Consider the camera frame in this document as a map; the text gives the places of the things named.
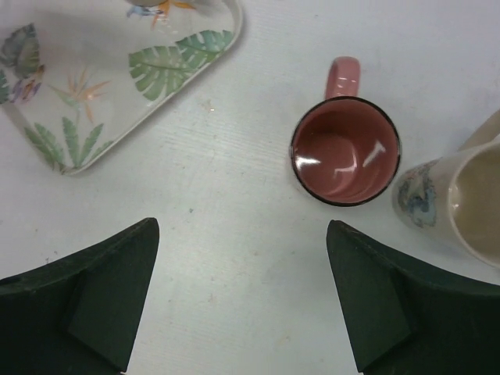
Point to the floral serving tray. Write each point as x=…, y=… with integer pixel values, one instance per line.
x=78, y=76

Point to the beige round mug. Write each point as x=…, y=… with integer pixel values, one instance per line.
x=487, y=132

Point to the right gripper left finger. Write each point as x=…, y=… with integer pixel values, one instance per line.
x=79, y=314

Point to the pink mug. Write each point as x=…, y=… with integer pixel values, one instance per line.
x=345, y=151

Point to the cream floral tall mug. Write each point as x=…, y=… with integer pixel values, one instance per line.
x=455, y=200

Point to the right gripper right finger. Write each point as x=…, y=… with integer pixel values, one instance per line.
x=406, y=316

